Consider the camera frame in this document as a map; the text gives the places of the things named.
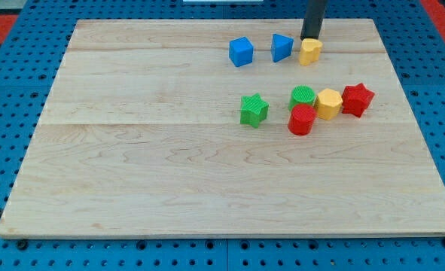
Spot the green star block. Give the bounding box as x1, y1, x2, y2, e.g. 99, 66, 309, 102
239, 93, 269, 129

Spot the red cylinder block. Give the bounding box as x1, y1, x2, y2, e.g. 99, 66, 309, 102
288, 104, 317, 136

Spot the light wooden board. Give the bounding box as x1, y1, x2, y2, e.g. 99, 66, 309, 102
0, 19, 445, 239

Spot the blue triangular prism block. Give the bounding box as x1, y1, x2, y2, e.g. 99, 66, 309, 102
270, 33, 294, 62

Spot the green cylinder block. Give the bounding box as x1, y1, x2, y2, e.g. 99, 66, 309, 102
288, 85, 315, 111

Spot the yellow heart block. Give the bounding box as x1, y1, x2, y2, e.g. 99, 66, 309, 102
298, 38, 323, 66

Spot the blue cube block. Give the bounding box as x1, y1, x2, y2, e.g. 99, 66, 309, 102
229, 37, 254, 67

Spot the yellow hexagon block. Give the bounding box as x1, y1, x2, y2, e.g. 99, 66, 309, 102
314, 88, 343, 120

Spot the red star block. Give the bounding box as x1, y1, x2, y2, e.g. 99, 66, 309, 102
342, 83, 375, 117

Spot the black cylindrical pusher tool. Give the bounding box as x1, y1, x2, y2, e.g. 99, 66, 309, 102
300, 0, 328, 41

